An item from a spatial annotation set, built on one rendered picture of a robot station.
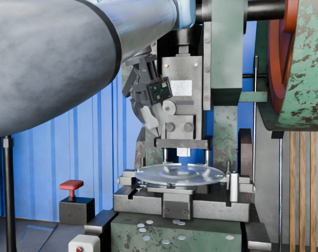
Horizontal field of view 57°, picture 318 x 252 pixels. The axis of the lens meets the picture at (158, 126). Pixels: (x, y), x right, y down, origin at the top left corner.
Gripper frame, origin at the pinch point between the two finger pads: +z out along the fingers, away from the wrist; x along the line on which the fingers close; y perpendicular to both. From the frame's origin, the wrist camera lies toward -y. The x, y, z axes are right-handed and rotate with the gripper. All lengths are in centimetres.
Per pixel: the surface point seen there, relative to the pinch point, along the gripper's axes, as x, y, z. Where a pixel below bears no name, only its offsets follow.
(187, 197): 6.2, -3.0, 24.7
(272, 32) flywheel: 78, -13, -14
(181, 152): 17.8, -16.6, 16.4
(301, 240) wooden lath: 98, -30, 115
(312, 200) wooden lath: 111, -27, 93
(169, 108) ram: 15.8, -13.6, -1.2
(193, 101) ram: 22.9, -8.9, -1.2
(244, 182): 29.4, -0.6, 30.9
